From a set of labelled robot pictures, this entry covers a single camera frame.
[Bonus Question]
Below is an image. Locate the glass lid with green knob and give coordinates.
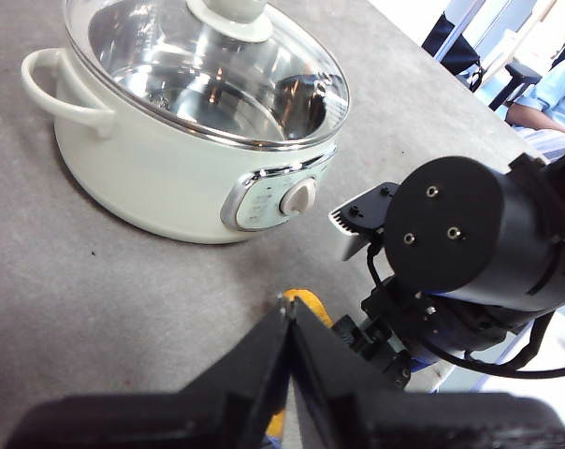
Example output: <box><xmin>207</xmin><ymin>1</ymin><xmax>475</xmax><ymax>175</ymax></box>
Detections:
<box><xmin>63</xmin><ymin>0</ymin><xmax>352</xmax><ymax>152</ymax></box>

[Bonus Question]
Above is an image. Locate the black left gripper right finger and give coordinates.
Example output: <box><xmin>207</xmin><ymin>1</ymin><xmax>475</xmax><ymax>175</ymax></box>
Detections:
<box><xmin>289</xmin><ymin>297</ymin><xmax>565</xmax><ymax>449</ymax></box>

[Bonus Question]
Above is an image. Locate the black office chair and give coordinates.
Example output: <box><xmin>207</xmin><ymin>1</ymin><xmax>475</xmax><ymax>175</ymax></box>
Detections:
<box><xmin>421</xmin><ymin>11</ymin><xmax>487</xmax><ymax>93</ymax></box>

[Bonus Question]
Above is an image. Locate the yellow corn cob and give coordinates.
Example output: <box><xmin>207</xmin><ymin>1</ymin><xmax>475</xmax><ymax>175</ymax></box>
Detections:
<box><xmin>266</xmin><ymin>288</ymin><xmax>335</xmax><ymax>439</ymax></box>

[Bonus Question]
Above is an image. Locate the pale green electric pot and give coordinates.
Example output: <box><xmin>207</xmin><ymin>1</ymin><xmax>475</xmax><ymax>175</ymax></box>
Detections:
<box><xmin>20</xmin><ymin>45</ymin><xmax>340</xmax><ymax>246</ymax></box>

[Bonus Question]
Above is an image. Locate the person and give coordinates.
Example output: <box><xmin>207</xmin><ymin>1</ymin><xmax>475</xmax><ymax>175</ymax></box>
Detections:
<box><xmin>505</xmin><ymin>50</ymin><xmax>565</xmax><ymax>163</ymax></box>

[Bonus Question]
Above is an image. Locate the black cable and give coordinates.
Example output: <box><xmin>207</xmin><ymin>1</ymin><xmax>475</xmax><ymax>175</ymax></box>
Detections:
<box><xmin>365</xmin><ymin>240</ymin><xmax>565</xmax><ymax>381</ymax></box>

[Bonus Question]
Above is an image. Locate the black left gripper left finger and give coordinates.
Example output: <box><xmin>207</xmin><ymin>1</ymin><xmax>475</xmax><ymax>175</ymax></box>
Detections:
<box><xmin>4</xmin><ymin>298</ymin><xmax>294</xmax><ymax>449</ymax></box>

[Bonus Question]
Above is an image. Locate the black chair armrest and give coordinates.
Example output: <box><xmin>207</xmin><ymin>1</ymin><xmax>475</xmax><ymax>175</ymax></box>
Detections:
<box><xmin>487</xmin><ymin>62</ymin><xmax>543</xmax><ymax>112</ymax></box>

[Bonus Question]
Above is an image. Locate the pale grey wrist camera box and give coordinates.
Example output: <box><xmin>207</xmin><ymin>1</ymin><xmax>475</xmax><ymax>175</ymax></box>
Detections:
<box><xmin>328</xmin><ymin>181</ymin><xmax>401</xmax><ymax>262</ymax></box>

